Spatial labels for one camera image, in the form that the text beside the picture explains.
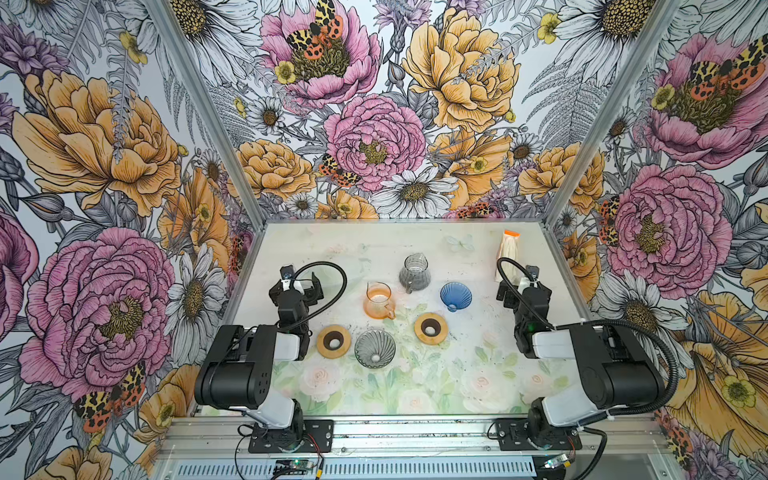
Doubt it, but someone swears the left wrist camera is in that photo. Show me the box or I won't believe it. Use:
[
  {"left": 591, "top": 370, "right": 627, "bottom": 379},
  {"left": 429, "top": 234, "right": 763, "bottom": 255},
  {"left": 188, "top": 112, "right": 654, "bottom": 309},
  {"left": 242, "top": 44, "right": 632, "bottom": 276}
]
[{"left": 280, "top": 265, "right": 295, "bottom": 281}]

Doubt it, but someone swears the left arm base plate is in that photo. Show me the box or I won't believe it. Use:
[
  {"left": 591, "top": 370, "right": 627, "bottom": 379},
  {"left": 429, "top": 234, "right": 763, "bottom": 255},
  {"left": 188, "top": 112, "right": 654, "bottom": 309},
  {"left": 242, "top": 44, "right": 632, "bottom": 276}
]
[{"left": 247, "top": 420, "right": 335, "bottom": 454}]

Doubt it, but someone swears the grey glass pitcher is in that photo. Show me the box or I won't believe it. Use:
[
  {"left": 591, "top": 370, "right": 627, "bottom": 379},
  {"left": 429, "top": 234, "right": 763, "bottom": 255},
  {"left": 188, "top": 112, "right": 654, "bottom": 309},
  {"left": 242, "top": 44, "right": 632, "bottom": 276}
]
[{"left": 399, "top": 253, "right": 431, "bottom": 294}]

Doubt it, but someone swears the orange glass carafe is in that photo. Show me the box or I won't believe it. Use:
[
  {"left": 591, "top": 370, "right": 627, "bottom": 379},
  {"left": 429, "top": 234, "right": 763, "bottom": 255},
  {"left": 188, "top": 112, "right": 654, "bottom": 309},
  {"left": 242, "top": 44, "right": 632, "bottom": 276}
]
[{"left": 363, "top": 282, "right": 396, "bottom": 320}]

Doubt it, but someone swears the clear grey glass dripper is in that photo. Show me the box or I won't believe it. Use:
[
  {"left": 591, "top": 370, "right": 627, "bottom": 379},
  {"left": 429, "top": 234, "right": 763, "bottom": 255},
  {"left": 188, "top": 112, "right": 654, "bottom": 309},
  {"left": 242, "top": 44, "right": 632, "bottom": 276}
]
[{"left": 354, "top": 330, "right": 397, "bottom": 369}]

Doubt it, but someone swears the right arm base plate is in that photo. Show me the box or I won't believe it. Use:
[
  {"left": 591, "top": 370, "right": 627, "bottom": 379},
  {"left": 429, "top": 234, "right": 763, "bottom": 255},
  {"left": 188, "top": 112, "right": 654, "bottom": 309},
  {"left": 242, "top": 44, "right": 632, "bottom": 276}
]
[{"left": 494, "top": 418, "right": 582, "bottom": 451}]

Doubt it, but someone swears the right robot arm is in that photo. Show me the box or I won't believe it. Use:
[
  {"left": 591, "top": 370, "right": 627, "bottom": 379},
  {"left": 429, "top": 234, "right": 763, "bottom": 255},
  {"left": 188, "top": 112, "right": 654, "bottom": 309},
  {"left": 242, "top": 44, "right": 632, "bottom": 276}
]
[{"left": 496, "top": 280, "right": 670, "bottom": 449}]

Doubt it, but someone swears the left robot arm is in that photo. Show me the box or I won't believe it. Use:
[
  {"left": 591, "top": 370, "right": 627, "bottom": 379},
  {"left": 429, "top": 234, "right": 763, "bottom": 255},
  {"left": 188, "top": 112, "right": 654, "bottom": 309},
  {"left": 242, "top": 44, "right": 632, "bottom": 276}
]
[{"left": 194, "top": 276, "right": 324, "bottom": 453}]

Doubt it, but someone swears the aluminium frame rail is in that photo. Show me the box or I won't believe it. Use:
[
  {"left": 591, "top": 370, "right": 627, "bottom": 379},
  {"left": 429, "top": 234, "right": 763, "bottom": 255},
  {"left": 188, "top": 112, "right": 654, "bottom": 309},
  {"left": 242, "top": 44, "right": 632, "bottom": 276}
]
[{"left": 152, "top": 415, "right": 685, "bottom": 479}]

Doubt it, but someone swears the blue glass dripper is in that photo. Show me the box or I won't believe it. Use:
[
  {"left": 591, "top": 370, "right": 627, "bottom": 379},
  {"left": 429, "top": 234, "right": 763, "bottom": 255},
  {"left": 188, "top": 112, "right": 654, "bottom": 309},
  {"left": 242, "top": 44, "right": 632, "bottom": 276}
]
[{"left": 439, "top": 282, "right": 473, "bottom": 313}]

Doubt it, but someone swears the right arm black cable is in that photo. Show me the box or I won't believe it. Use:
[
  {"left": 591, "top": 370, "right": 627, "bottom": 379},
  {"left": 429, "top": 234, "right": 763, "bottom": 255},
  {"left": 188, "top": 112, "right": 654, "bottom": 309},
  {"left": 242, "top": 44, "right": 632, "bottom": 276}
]
[{"left": 496, "top": 257, "right": 679, "bottom": 416}]

